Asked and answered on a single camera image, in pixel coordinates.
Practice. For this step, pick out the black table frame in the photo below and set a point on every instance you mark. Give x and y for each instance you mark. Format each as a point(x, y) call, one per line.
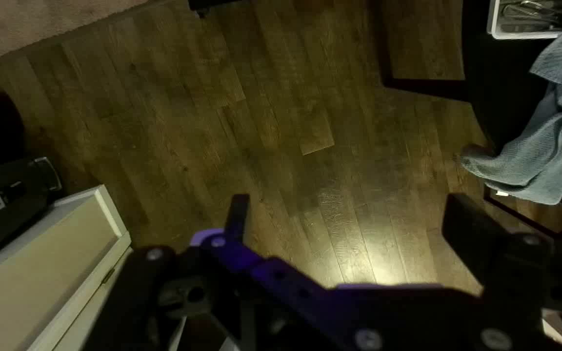
point(488, 78)

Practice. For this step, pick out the tan carpet rug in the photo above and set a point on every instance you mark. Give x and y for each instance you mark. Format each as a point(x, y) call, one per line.
point(28, 22)

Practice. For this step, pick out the black cylindrical device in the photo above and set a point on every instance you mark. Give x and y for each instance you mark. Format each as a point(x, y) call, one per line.
point(8, 201)

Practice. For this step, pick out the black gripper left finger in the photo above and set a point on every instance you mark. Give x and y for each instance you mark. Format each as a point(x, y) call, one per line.
point(237, 215)

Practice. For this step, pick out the white tray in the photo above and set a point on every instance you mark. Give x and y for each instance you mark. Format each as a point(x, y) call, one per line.
point(521, 22)

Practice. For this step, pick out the blue grey towel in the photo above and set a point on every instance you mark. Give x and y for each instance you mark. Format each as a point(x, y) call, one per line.
point(547, 148)

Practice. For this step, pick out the white cabinet panel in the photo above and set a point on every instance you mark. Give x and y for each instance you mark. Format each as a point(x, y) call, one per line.
point(39, 279)

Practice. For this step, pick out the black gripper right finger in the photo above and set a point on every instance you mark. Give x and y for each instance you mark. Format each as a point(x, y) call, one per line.
point(482, 240)

